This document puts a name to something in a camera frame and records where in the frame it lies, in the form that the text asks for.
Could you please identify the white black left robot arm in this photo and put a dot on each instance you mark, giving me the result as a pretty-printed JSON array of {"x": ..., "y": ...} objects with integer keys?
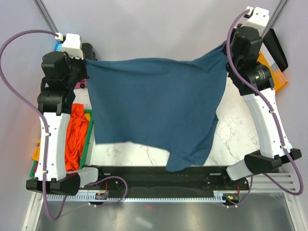
[{"x": 55, "y": 102}]

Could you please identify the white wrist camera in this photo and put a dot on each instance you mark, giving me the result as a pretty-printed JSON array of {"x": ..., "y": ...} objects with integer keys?
[
  {"x": 257, "y": 18},
  {"x": 71, "y": 45}
]

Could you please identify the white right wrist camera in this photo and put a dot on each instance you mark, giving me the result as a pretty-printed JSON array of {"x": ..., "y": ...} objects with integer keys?
[{"x": 257, "y": 18}]

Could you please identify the yellow t shirt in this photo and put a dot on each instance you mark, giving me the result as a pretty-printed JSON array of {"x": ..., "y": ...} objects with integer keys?
[{"x": 36, "y": 153}]

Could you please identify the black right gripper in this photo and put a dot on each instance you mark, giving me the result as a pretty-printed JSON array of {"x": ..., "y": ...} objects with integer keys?
[{"x": 232, "y": 37}]

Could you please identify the white slotted cable duct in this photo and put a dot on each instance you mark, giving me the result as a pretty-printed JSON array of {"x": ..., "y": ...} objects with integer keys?
[{"x": 102, "y": 196}]

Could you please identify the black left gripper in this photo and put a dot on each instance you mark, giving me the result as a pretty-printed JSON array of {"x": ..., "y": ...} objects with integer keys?
[{"x": 82, "y": 63}]

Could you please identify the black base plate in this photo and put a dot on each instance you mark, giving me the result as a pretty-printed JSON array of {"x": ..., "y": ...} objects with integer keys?
[{"x": 157, "y": 182}]

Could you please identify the blue t shirt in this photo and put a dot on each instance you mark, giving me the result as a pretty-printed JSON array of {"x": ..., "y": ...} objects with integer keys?
[{"x": 162, "y": 103}]

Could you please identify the treehouse paperback book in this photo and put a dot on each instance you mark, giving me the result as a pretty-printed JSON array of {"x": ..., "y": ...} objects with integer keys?
[{"x": 58, "y": 47}]

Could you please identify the green plastic crate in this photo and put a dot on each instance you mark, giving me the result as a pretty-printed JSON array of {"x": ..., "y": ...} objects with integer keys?
[{"x": 85, "y": 149}]

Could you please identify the white grey document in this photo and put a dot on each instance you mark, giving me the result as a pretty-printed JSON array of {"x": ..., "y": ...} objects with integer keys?
[{"x": 267, "y": 59}]

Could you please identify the black pink drawer unit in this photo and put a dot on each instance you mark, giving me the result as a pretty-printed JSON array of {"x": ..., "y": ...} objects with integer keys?
[{"x": 89, "y": 54}]

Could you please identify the orange t shirt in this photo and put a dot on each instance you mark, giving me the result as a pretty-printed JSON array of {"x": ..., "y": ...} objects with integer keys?
[{"x": 75, "y": 137}]

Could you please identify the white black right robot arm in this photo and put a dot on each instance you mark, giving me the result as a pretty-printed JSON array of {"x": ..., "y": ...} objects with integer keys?
[{"x": 255, "y": 84}]

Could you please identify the orange folder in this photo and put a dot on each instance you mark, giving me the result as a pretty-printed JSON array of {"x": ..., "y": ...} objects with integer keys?
[{"x": 279, "y": 79}]

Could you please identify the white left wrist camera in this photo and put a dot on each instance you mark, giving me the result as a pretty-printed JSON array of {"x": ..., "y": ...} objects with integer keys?
[{"x": 71, "y": 45}]

